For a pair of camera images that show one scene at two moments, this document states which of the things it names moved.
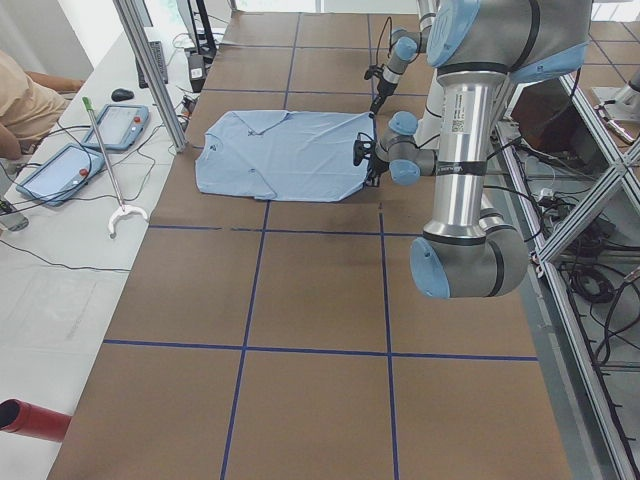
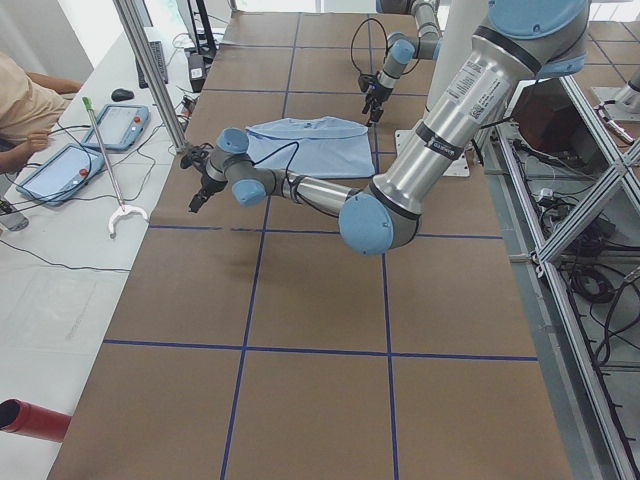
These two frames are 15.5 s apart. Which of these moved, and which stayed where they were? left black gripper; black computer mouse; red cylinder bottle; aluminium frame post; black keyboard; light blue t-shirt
Moved: left black gripper; light blue t-shirt
Stayed: black keyboard; aluminium frame post; red cylinder bottle; black computer mouse
